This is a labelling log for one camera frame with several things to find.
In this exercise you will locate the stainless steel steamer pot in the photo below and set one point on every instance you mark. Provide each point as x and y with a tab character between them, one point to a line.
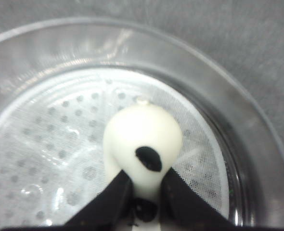
252	152

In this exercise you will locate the white panda bun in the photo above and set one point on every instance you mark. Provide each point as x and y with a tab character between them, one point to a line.
144	141

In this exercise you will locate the white steamer cloth liner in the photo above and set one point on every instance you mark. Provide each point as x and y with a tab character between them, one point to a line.
51	158

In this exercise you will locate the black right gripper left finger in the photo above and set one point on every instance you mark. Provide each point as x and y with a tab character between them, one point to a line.
105	211

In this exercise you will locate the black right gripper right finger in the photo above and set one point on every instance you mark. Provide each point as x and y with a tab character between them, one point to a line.
183	210

